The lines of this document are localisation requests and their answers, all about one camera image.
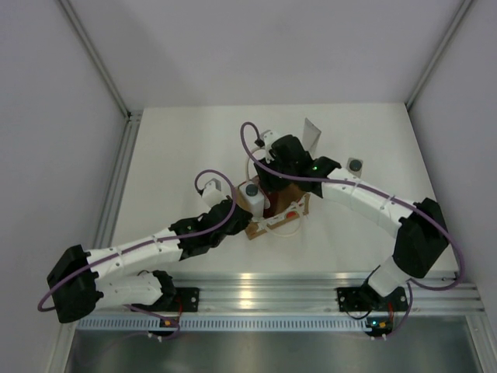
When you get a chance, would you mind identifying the silver tube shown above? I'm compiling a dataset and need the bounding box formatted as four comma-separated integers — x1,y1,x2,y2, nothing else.
302,117,321,156

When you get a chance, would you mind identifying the white bottle grey cap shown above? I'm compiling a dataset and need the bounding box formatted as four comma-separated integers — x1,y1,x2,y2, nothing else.
239,181,265,218

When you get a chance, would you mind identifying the red bottle red cap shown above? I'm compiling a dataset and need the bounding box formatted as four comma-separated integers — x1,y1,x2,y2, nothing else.
263,193,273,218

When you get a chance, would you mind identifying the clear bottle grey cap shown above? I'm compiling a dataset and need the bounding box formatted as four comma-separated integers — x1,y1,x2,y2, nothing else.
347,158,363,177

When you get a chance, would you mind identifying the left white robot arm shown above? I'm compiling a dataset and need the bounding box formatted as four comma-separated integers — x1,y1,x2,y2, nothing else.
47,199,252,323

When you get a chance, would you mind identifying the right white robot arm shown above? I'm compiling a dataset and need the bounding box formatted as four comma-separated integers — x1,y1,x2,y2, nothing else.
254,131,449,309

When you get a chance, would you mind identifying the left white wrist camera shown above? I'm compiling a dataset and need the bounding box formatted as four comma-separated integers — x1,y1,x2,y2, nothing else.
201,178,225,207

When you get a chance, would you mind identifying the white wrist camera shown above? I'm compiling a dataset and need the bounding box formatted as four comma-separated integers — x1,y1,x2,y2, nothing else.
255,130,282,150
201,178,225,207

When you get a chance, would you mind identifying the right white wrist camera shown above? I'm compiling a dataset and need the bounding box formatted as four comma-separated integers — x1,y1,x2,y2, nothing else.
255,130,282,150

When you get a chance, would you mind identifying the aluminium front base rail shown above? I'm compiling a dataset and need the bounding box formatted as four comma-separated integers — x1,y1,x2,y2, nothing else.
173,273,485,316

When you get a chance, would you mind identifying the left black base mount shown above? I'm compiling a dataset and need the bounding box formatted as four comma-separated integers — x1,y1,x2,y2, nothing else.
171,288,200,313

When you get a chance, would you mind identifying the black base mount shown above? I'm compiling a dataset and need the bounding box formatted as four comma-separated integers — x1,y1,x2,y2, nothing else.
171,288,200,313
336,287,371,313

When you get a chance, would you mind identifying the aluminium frame rail left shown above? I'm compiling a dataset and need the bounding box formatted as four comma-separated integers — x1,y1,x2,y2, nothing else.
57,1,143,248

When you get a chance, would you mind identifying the white slotted cable duct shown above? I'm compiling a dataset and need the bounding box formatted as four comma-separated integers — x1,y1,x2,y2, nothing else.
78,315,371,332

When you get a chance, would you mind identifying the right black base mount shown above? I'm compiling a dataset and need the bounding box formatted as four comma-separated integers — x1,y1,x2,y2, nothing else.
336,287,371,313

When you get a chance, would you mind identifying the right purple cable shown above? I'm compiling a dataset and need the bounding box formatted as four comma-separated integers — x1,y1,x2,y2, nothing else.
239,122,466,291

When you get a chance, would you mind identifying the aluminium frame post right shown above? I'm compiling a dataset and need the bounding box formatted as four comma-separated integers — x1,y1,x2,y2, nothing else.
405,0,478,113

